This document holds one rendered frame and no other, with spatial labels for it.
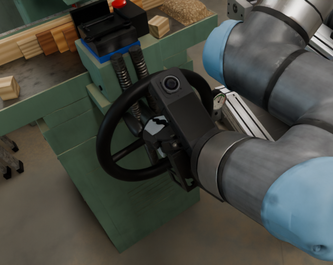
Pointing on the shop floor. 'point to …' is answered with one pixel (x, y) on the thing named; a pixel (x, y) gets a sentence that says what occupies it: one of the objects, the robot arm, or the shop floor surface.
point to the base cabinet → (125, 190)
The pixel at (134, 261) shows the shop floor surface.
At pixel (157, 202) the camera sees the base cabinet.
